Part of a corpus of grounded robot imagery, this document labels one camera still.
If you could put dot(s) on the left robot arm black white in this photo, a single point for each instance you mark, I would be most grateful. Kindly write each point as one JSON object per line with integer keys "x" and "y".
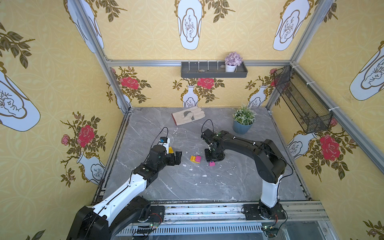
{"x": 125, "y": 205}

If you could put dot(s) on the grey wall shelf tray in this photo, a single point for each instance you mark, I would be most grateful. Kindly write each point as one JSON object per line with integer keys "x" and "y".
{"x": 211, "y": 69}

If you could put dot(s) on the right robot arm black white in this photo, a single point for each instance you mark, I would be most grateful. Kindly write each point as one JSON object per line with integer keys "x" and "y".
{"x": 270, "y": 165}

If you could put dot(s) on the aluminium frame post left rear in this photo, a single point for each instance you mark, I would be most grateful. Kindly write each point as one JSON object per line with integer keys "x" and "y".
{"x": 88, "y": 27}

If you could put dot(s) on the green plant in blue pot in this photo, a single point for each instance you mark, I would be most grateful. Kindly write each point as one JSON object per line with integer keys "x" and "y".
{"x": 244, "y": 117}

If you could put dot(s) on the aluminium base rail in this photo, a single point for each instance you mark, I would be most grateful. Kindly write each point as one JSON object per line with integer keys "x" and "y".
{"x": 293, "y": 220}

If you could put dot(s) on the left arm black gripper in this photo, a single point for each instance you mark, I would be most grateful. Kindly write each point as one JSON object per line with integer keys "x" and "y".
{"x": 176, "y": 157}

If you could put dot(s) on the black wire mesh basket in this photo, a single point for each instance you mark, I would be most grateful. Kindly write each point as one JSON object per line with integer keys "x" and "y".
{"x": 308, "y": 109}

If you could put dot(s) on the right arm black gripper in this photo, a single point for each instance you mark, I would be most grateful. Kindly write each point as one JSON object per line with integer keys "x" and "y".
{"x": 213, "y": 153}

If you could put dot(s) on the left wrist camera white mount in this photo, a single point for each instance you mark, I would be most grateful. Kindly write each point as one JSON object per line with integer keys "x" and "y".
{"x": 164, "y": 141}

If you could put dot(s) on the purple flower in white pot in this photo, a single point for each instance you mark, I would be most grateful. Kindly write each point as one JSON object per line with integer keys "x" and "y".
{"x": 232, "y": 61}

